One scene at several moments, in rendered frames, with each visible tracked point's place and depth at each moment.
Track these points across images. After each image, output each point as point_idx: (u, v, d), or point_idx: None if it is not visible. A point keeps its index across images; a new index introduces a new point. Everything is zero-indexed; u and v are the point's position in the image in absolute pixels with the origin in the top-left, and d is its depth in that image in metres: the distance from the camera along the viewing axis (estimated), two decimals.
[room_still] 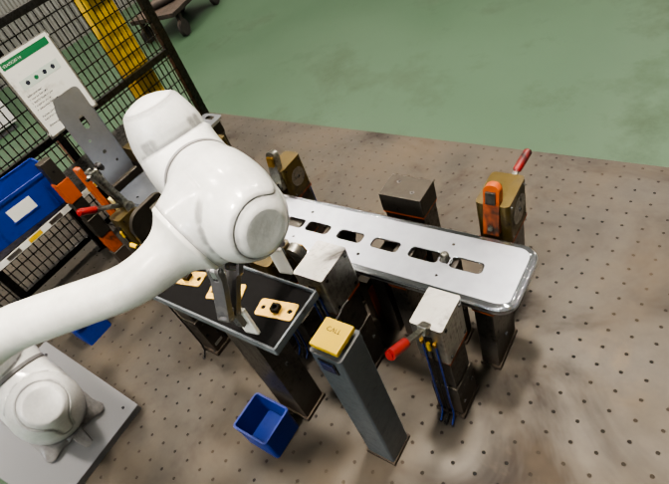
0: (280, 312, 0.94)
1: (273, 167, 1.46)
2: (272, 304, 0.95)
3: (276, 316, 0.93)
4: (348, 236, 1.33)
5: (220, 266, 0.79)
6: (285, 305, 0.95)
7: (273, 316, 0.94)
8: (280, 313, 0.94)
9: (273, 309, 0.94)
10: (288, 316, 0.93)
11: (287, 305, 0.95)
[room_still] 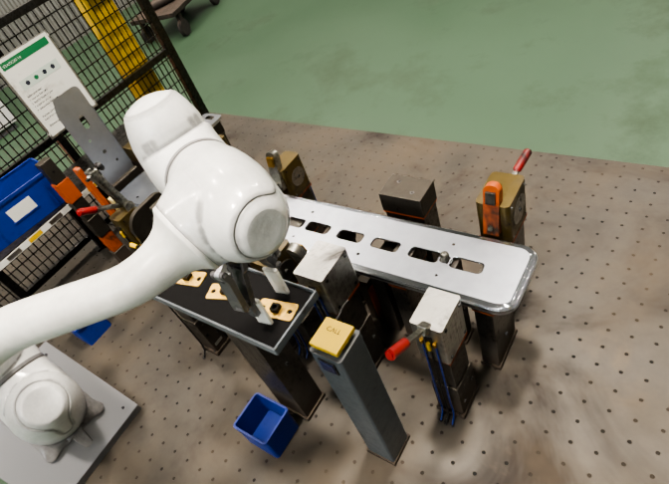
0: (280, 312, 0.94)
1: (273, 167, 1.46)
2: (272, 304, 0.95)
3: (276, 316, 0.93)
4: (348, 236, 1.33)
5: (223, 269, 0.80)
6: (285, 305, 0.95)
7: (273, 316, 0.94)
8: (280, 313, 0.94)
9: (273, 309, 0.94)
10: (288, 316, 0.93)
11: (287, 305, 0.95)
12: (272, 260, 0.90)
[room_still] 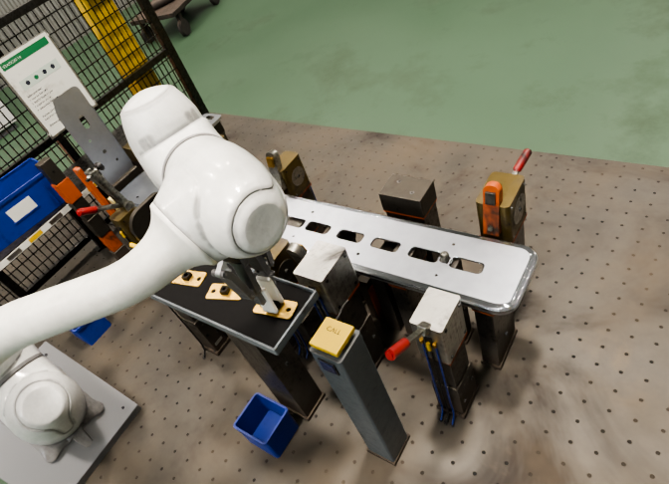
0: (279, 309, 0.94)
1: (273, 167, 1.46)
2: None
3: (275, 314, 0.93)
4: (348, 236, 1.33)
5: (223, 267, 0.80)
6: (284, 303, 0.94)
7: (272, 314, 0.93)
8: (279, 311, 0.93)
9: None
10: (286, 314, 0.92)
11: (286, 303, 0.94)
12: (266, 267, 0.89)
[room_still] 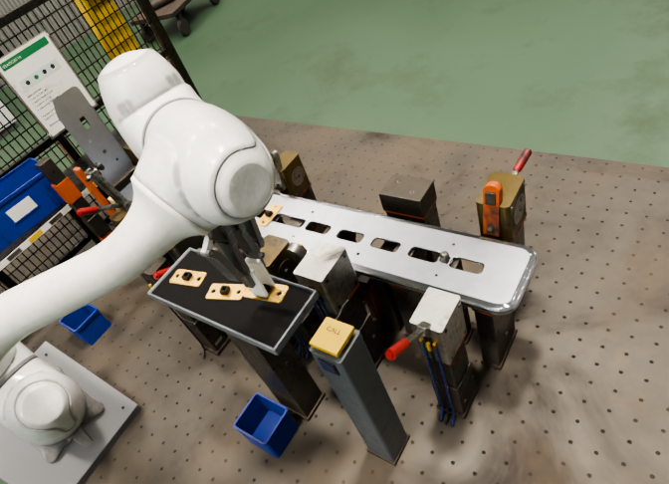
0: (269, 293, 0.90)
1: None
2: None
3: (265, 298, 0.90)
4: (348, 236, 1.33)
5: (209, 245, 0.76)
6: (275, 286, 0.91)
7: (262, 298, 0.90)
8: (269, 295, 0.90)
9: None
10: (277, 297, 0.89)
11: (276, 286, 0.91)
12: (255, 249, 0.85)
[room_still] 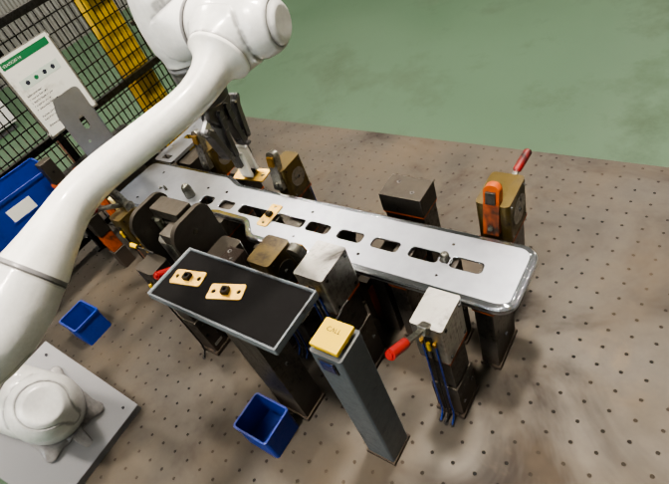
0: (255, 174, 1.14)
1: (273, 167, 1.46)
2: None
3: (251, 178, 1.14)
4: (348, 236, 1.33)
5: (207, 126, 0.99)
6: (259, 170, 1.15)
7: (249, 178, 1.14)
8: (254, 176, 1.14)
9: None
10: (260, 177, 1.13)
11: (260, 170, 1.15)
12: (243, 136, 1.08)
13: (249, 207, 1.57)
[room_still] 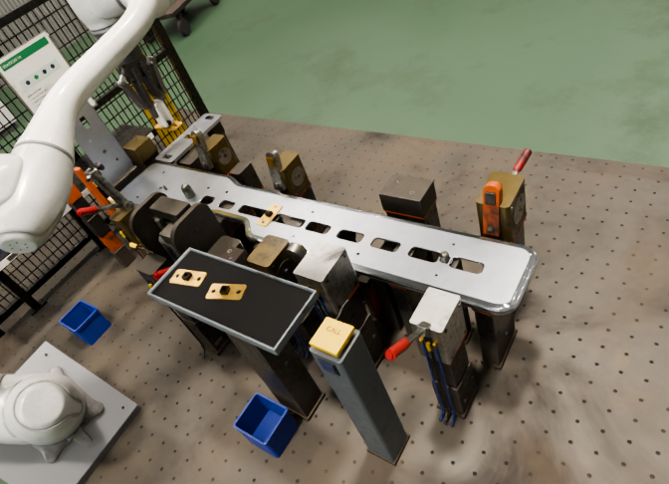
0: (170, 125, 1.40)
1: (273, 167, 1.46)
2: (165, 121, 1.41)
3: (166, 127, 1.40)
4: (348, 236, 1.33)
5: (122, 79, 1.26)
6: (174, 122, 1.41)
7: (165, 127, 1.40)
8: (169, 126, 1.40)
9: None
10: (173, 127, 1.39)
11: (175, 122, 1.41)
12: (158, 92, 1.35)
13: (249, 207, 1.57)
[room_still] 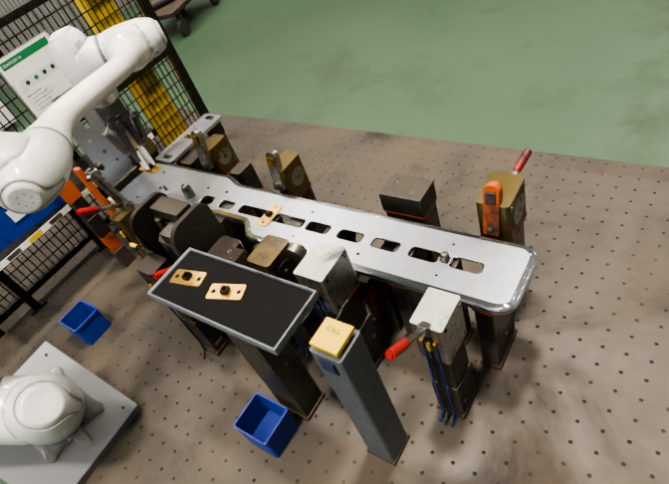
0: (151, 168, 1.60)
1: (273, 167, 1.46)
2: (148, 164, 1.61)
3: (148, 170, 1.60)
4: (348, 236, 1.33)
5: (108, 131, 1.47)
6: (155, 165, 1.61)
7: (147, 170, 1.60)
8: (150, 169, 1.60)
9: (147, 166, 1.60)
10: (153, 170, 1.59)
11: (156, 165, 1.61)
12: (140, 140, 1.55)
13: (249, 207, 1.57)
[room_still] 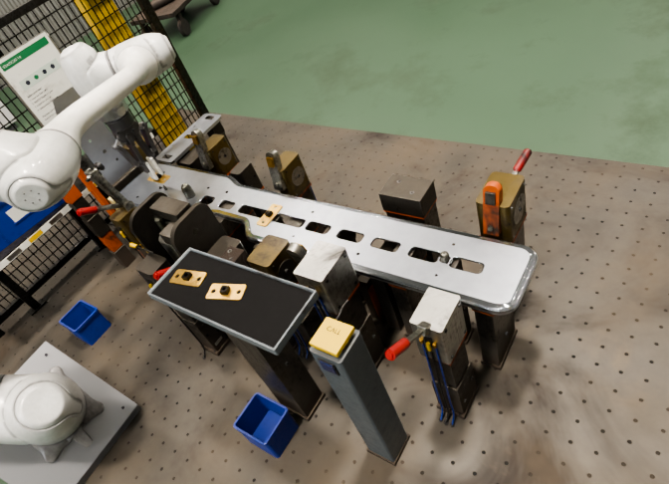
0: (159, 178, 1.64)
1: (273, 167, 1.46)
2: (156, 174, 1.65)
3: (156, 180, 1.63)
4: (348, 236, 1.33)
5: (117, 143, 1.50)
6: (163, 175, 1.64)
7: (155, 180, 1.64)
8: (159, 179, 1.63)
9: None
10: (162, 180, 1.62)
11: (164, 175, 1.64)
12: (149, 151, 1.59)
13: (249, 207, 1.57)
